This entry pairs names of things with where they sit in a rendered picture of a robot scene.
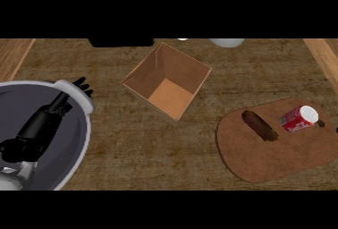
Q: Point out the brown rounded cutting board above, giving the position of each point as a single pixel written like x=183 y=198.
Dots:
x=280 y=155

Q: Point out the red soda can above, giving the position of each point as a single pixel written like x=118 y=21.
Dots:
x=296 y=120

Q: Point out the black appliance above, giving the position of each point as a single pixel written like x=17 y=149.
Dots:
x=121 y=42

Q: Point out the white rounded object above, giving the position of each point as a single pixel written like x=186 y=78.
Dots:
x=227 y=42

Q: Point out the dark brown oblong sausage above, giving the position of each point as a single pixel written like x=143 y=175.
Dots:
x=259 y=125

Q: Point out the open cardboard box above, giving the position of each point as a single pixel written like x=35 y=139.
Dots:
x=168 y=95

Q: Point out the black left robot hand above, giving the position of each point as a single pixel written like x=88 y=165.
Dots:
x=84 y=86

